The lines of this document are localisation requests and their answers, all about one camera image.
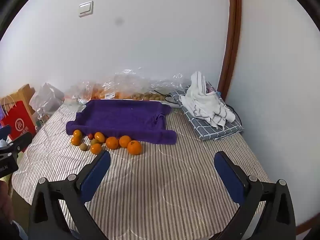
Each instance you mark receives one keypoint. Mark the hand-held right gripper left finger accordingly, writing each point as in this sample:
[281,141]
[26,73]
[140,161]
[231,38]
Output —
[96,177]

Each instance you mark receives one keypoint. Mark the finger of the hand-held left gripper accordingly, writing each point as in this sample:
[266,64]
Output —
[5,132]
[22,141]

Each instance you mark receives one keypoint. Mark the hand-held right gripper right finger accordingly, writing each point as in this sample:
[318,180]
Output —
[228,177]

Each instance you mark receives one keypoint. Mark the large mandarin orange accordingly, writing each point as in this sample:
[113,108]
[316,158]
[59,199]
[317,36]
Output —
[112,143]
[125,141]

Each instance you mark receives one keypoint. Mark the small mandarin orange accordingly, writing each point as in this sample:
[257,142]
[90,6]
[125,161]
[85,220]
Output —
[75,140]
[96,149]
[77,133]
[99,137]

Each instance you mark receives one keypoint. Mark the mandarin orange with green stem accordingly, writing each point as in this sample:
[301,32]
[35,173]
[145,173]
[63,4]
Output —
[134,147]

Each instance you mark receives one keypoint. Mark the purple towel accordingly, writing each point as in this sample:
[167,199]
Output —
[120,120]

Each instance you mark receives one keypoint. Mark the red paper bag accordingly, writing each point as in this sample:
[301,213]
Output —
[18,122]

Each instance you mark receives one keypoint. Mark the clear plastic bottle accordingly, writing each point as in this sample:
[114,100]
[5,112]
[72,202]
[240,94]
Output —
[41,117]

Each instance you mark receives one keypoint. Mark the small green-brown fruit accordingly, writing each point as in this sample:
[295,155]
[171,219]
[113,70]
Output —
[83,147]
[94,141]

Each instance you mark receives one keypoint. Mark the small red tomato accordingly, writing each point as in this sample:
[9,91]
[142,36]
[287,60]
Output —
[90,136]

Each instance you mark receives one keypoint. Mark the cardboard box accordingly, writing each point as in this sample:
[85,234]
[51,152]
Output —
[23,95]

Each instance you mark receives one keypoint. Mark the grey checked folded cloth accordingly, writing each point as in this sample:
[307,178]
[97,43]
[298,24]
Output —
[212,130]

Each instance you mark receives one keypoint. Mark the crumpled clear plastic bag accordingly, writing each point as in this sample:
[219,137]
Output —
[46,96]

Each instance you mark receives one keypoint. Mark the person's blue jeans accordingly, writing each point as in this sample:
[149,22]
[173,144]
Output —
[21,231]

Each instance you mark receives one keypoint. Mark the white striped towel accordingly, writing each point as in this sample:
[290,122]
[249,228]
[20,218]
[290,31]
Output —
[202,100]

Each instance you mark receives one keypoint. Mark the clear plastic bag of oranges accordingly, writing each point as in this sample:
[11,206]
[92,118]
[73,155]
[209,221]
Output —
[100,91]

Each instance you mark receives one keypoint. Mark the clear plastic bag of longans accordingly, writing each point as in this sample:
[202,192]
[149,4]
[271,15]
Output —
[145,90]

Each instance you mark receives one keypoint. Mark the white light switch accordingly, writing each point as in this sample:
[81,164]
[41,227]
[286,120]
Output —
[86,8]

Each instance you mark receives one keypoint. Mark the brown wooden door frame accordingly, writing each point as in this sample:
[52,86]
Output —
[233,30]

